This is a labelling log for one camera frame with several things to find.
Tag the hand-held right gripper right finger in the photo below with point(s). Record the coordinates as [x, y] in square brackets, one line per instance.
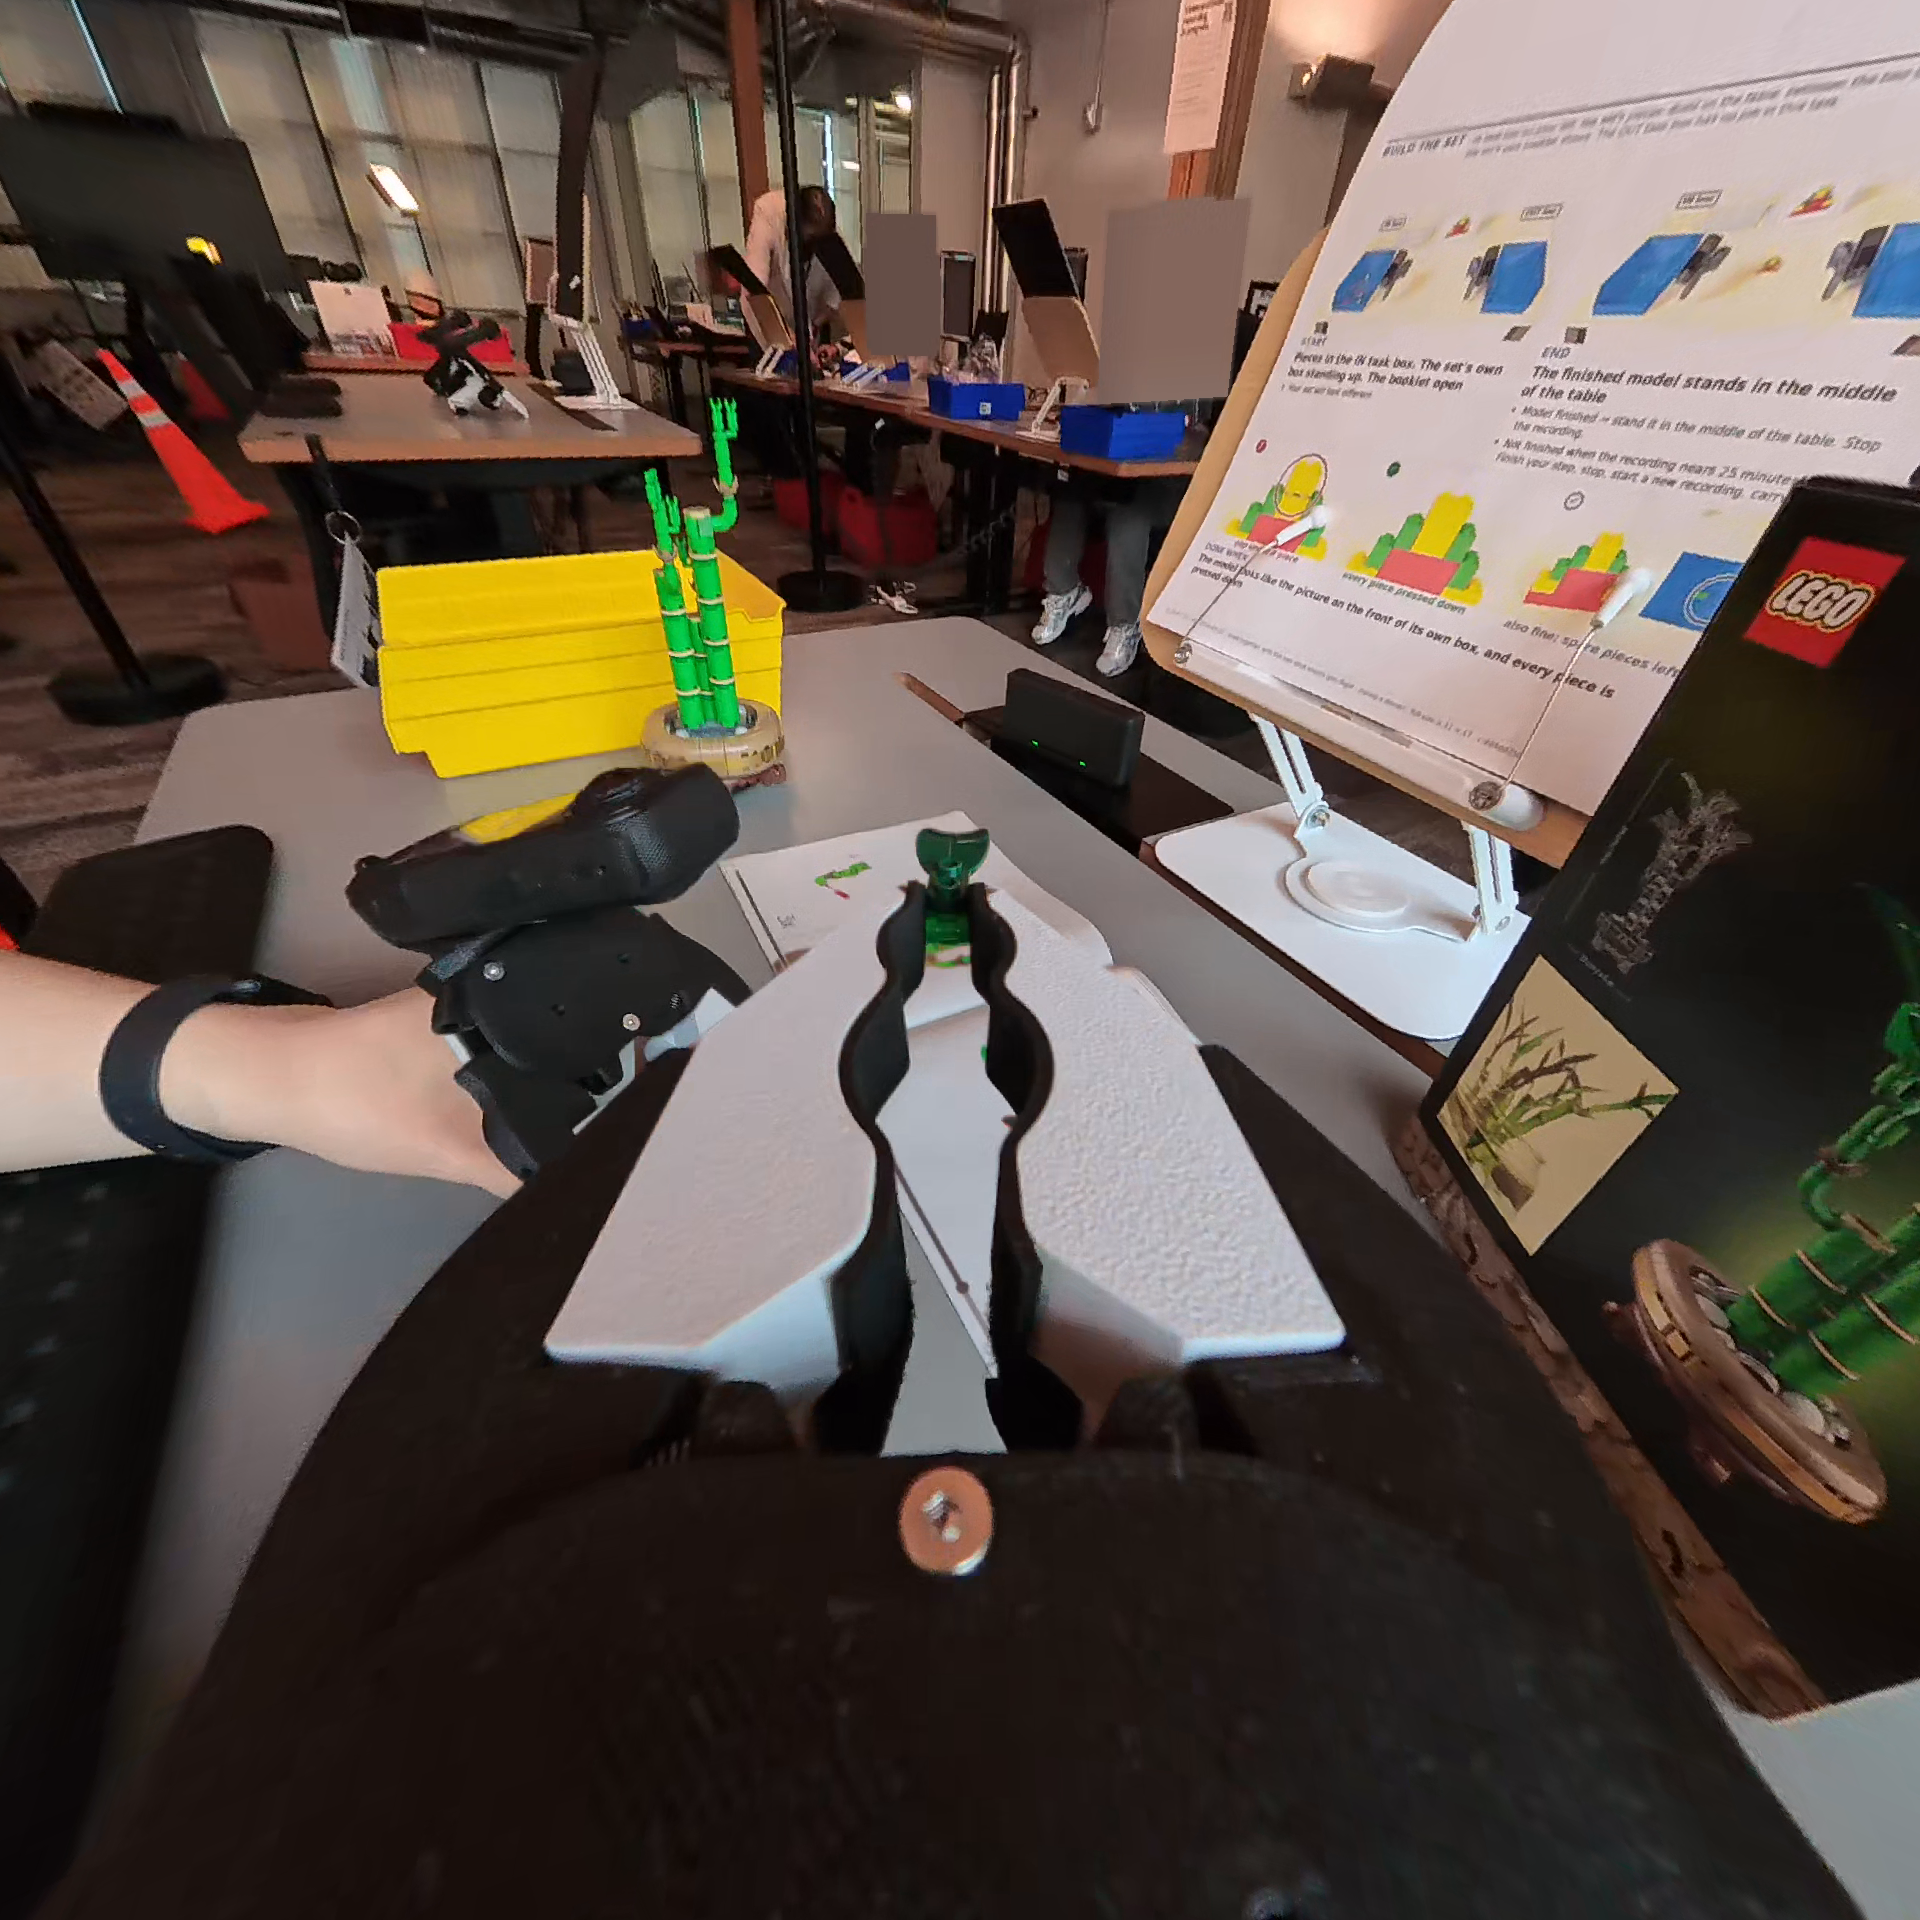
[1170, 1201]

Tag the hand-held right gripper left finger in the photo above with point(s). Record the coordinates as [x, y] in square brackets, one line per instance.
[735, 1201]

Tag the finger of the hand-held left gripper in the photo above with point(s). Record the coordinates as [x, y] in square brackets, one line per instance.
[669, 1049]

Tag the bright green brick piece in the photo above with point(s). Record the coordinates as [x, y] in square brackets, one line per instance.
[950, 943]

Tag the dark green clip piece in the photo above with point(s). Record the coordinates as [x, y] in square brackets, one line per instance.
[950, 859]

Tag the person's left forearm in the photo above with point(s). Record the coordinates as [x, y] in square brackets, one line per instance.
[54, 1060]

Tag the person's left hand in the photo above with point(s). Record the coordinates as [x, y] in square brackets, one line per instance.
[360, 1073]

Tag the yellow plastic bin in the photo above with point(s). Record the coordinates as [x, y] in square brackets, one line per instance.
[510, 661]

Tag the building instruction booklet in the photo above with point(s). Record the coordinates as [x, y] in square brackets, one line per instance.
[809, 901]

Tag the toy bamboo plant model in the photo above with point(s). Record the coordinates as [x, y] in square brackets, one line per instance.
[705, 646]

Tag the hanging label tag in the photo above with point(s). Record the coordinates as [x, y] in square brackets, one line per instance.
[354, 616]

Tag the white folding stand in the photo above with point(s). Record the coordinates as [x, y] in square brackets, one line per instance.
[1349, 901]

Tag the black studded pad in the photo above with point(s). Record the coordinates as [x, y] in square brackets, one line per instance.
[149, 901]

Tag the small wooden desk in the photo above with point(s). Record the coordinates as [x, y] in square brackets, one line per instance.
[452, 436]

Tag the red plastic bin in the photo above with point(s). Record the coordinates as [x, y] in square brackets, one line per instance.
[886, 524]

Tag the black device with green lights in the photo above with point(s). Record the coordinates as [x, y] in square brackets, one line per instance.
[1072, 727]

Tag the black smartwatch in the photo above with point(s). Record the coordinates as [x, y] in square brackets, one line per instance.
[135, 1073]

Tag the spare hand-held gripper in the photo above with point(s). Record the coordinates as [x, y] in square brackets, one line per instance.
[474, 376]

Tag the orange traffic cone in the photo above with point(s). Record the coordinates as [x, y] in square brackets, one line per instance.
[188, 464]

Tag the long wooden desk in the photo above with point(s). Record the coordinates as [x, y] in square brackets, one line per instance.
[916, 428]

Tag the black bamboo picture box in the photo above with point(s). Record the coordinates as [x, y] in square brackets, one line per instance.
[1724, 1049]

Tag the black pole stand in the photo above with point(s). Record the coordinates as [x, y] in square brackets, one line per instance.
[791, 301]

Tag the blue plastic bin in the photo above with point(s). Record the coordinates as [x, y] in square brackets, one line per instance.
[1125, 432]
[974, 403]

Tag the black monitor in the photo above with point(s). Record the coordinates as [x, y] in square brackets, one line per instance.
[135, 196]

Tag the printed instruction board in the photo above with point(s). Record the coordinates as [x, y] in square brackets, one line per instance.
[1575, 301]

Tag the black stanchion post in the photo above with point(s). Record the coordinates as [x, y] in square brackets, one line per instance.
[135, 692]

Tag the white wall poster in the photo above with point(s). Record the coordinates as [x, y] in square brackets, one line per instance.
[1201, 76]

